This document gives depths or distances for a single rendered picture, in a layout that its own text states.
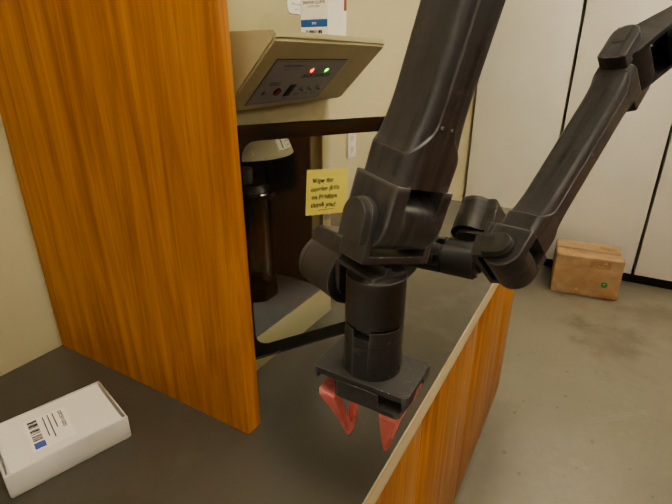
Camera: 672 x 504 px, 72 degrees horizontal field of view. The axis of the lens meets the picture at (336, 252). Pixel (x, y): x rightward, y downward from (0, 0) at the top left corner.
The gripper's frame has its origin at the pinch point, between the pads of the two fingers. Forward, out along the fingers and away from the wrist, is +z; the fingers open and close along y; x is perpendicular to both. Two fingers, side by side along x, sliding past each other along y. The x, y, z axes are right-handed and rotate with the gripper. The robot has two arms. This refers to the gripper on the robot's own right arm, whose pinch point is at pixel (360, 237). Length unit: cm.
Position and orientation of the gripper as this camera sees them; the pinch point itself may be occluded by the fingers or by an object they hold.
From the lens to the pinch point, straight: 77.9
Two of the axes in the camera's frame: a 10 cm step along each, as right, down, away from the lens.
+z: -8.7, -1.9, 4.6
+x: -5.0, 3.3, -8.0
